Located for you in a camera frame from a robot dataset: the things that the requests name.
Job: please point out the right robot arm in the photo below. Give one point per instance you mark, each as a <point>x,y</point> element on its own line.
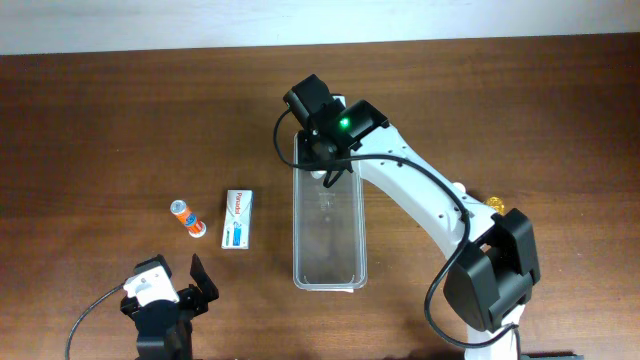
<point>491,260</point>

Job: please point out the white Panadol box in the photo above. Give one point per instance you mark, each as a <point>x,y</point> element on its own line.
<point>237,222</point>

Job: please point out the gold lid jar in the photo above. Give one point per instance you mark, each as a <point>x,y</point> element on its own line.
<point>496,203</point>

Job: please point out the orange tablet tube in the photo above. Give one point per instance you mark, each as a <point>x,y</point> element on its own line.
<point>195,227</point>

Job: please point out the clear plastic container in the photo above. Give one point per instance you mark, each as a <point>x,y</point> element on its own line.
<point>329,236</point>

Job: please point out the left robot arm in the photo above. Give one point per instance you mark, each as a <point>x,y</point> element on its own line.
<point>161,314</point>

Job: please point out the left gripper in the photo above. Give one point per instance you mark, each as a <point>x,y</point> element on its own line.
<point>186,296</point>

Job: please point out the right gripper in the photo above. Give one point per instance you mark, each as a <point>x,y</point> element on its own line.
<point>310,145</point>

